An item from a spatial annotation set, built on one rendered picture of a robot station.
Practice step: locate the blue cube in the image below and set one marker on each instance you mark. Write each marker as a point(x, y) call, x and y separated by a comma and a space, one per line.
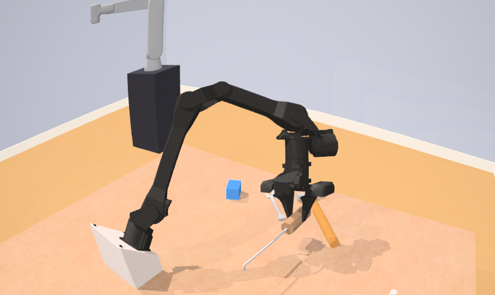
point(233, 189)

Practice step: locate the white forked hook tool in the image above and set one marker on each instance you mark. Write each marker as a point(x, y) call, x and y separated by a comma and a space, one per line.
point(280, 217)

